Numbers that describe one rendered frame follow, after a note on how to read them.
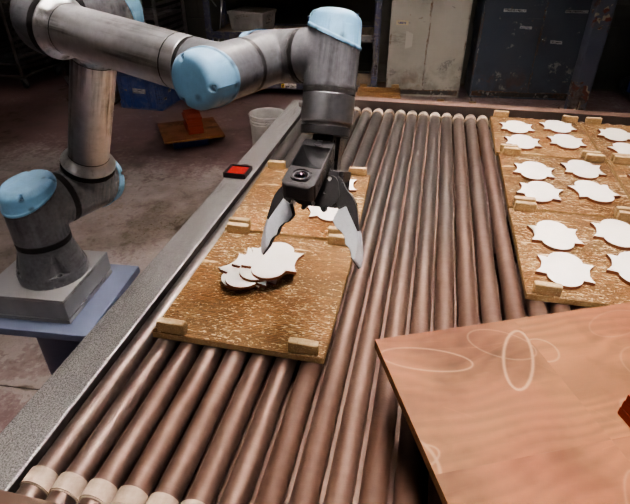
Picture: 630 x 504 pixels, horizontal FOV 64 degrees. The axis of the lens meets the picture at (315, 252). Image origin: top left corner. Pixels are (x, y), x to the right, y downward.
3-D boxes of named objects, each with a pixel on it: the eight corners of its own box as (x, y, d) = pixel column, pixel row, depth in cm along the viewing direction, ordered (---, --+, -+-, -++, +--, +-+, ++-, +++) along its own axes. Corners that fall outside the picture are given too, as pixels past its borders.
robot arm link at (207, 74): (-39, -26, 76) (214, 40, 58) (28, -30, 84) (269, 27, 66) (-17, 54, 83) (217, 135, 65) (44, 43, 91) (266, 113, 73)
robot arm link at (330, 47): (322, 21, 76) (374, 19, 71) (315, 97, 78) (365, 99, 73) (293, 6, 69) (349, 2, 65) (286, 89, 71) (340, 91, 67)
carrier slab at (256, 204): (224, 232, 136) (224, 227, 135) (265, 170, 169) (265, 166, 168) (354, 245, 130) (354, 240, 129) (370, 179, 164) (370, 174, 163)
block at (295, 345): (287, 353, 95) (286, 342, 94) (289, 346, 97) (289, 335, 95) (317, 357, 94) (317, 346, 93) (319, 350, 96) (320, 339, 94)
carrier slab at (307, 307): (152, 337, 101) (151, 331, 100) (225, 234, 135) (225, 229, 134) (323, 364, 95) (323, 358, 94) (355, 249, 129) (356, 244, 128)
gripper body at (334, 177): (348, 209, 79) (357, 131, 77) (337, 214, 71) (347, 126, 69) (302, 203, 81) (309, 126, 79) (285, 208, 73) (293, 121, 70)
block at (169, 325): (156, 332, 100) (154, 321, 99) (161, 326, 102) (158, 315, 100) (184, 336, 99) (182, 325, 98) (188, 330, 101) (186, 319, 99)
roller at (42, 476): (13, 513, 76) (2, 494, 73) (308, 113, 235) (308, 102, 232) (42, 520, 75) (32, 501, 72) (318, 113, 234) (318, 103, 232)
